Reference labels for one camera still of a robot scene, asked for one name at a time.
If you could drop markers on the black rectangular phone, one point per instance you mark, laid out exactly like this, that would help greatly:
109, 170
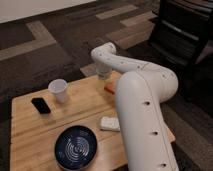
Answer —
41, 105

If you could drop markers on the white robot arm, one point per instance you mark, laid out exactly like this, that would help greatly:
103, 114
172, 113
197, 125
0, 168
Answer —
140, 90

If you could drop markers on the dark blue patterned plate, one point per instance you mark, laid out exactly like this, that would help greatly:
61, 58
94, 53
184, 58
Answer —
75, 148

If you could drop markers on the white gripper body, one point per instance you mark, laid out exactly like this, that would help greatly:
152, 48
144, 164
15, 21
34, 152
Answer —
103, 71

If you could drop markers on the white sponge block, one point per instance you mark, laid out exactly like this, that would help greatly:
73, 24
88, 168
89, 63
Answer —
109, 123

